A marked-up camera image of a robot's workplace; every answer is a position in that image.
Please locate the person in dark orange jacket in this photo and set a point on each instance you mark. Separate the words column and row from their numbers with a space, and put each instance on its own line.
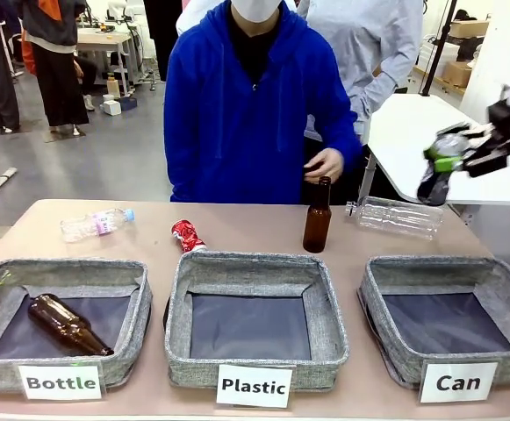
column 57, row 66

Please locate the white label reading Plastic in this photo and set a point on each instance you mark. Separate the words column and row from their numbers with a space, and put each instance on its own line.
column 254, row 386

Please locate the white label reading Can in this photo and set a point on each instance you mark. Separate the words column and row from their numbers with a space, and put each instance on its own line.
column 458, row 382

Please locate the grey fabric basket Bottle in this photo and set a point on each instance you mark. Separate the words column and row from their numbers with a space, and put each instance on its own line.
column 123, row 373

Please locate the person's left hand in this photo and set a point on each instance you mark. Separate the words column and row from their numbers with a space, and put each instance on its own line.
column 330, row 164

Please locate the grey fabric basket Plastic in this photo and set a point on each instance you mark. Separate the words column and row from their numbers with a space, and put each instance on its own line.
column 254, row 267

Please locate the white background desk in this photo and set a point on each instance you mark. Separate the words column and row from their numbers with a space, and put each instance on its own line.
column 105, row 41

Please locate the black stand pole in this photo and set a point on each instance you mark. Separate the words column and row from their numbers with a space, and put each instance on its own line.
column 438, row 48

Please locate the brown glass bottle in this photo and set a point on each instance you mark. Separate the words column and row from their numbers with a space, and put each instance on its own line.
column 317, row 223
column 57, row 318

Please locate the crushed red can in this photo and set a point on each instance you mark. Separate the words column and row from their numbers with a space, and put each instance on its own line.
column 186, row 234

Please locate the crushed black silver can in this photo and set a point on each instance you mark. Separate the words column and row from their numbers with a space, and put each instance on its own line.
column 434, row 188

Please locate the small white box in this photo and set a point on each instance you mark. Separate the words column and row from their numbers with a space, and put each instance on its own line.
column 112, row 107

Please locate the large clear plastic bottle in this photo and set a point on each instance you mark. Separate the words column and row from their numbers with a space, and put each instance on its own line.
column 395, row 217

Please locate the person in blue hoodie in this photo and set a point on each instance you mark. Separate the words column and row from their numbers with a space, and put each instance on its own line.
column 237, row 109

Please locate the blue sleeved left forearm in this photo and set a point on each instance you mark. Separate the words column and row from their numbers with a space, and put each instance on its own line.
column 346, row 131

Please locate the blue sleeved right forearm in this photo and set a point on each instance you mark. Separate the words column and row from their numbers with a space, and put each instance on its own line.
column 180, row 175

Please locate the white face mask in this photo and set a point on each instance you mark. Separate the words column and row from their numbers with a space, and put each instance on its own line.
column 256, row 9

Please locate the white label reading Bottle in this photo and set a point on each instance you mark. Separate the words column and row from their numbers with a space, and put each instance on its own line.
column 61, row 381

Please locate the small blue box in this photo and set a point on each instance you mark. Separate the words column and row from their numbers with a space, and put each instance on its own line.
column 128, row 103

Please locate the small labelled clear plastic bottle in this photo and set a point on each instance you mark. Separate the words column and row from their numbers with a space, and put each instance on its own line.
column 101, row 223

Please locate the person in grey shirt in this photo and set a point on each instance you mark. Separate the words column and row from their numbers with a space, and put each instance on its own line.
column 368, row 44

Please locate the grey fabric basket Can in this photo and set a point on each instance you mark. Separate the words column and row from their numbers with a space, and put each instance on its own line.
column 434, row 272

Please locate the cardboard box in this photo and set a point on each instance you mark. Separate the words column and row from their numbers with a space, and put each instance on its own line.
column 469, row 28
column 456, row 73

